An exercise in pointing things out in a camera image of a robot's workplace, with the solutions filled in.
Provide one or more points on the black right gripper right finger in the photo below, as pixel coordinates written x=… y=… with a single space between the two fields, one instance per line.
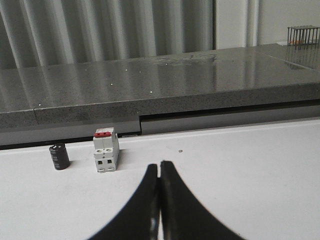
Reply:
x=183 y=216

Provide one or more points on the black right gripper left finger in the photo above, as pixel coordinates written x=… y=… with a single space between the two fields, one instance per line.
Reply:
x=139 y=218

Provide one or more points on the black cylindrical capacitor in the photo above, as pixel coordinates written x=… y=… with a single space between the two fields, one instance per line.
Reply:
x=59 y=156

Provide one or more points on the grey stone counter ledge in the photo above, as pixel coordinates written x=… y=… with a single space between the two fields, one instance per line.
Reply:
x=161 y=94

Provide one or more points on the grey pleated curtain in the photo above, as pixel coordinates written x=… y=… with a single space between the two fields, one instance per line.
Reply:
x=50 y=32

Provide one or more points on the white circuit breaker red switch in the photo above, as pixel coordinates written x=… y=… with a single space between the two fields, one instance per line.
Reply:
x=106 y=145

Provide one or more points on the dark wire rack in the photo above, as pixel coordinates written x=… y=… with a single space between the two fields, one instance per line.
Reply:
x=303 y=35

